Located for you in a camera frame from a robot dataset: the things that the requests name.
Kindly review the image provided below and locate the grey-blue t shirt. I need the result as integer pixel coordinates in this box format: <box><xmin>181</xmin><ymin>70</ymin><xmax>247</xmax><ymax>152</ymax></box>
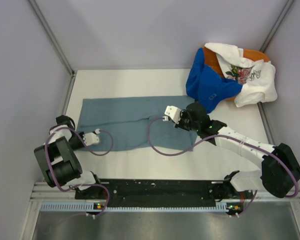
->
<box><xmin>76</xmin><ymin>95</ymin><xmax>197</xmax><ymax>152</ymax></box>

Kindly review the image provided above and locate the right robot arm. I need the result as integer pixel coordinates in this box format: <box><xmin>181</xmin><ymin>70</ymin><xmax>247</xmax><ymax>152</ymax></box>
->
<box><xmin>165</xmin><ymin>102</ymin><xmax>300</xmax><ymax>198</ymax></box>

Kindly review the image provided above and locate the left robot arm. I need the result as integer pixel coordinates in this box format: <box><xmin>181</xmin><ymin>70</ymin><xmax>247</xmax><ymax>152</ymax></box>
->
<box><xmin>34</xmin><ymin>115</ymin><xmax>104</xmax><ymax>199</ymax></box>

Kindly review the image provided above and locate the royal blue t shirt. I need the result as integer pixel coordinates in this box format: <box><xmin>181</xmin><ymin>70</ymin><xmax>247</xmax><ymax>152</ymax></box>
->
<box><xmin>185</xmin><ymin>47</ymin><xmax>243</xmax><ymax>114</ymax></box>

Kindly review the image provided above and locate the orange basket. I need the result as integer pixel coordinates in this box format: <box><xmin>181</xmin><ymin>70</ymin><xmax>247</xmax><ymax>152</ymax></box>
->
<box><xmin>203</xmin><ymin>46</ymin><xmax>271</xmax><ymax>102</ymax></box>

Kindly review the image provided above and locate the white printed t shirt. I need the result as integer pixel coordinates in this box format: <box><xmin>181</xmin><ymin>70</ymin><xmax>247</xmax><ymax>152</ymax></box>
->
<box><xmin>204</xmin><ymin>41</ymin><xmax>278</xmax><ymax>108</ymax></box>

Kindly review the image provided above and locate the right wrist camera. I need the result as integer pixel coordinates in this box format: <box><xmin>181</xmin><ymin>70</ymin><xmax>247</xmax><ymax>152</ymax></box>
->
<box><xmin>163</xmin><ymin>105</ymin><xmax>182</xmax><ymax>124</ymax></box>

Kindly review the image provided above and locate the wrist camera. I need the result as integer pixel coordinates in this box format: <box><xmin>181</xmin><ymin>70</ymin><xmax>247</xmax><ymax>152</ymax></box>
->
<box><xmin>82</xmin><ymin>128</ymin><xmax>100</xmax><ymax>146</ymax></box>
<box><xmin>163</xmin><ymin>105</ymin><xmax>182</xmax><ymax>124</ymax></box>

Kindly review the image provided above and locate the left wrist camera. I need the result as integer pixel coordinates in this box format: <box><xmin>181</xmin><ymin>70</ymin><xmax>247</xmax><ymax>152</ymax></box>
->
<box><xmin>82</xmin><ymin>128</ymin><xmax>100</xmax><ymax>146</ymax></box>

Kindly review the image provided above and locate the aluminium frame profile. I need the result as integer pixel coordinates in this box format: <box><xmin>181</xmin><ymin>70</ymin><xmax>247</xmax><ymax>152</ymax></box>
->
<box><xmin>30</xmin><ymin>182</ymin><xmax>300</xmax><ymax>202</ymax></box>

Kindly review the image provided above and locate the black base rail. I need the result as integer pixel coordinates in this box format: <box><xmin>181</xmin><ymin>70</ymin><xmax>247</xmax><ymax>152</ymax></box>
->
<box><xmin>74</xmin><ymin>177</ymin><xmax>253</xmax><ymax>208</ymax></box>

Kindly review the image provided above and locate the grey slotted cable duct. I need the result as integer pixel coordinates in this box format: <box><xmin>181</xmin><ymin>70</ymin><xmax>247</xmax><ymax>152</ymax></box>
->
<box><xmin>39</xmin><ymin>201</ymin><xmax>243</xmax><ymax>213</ymax></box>

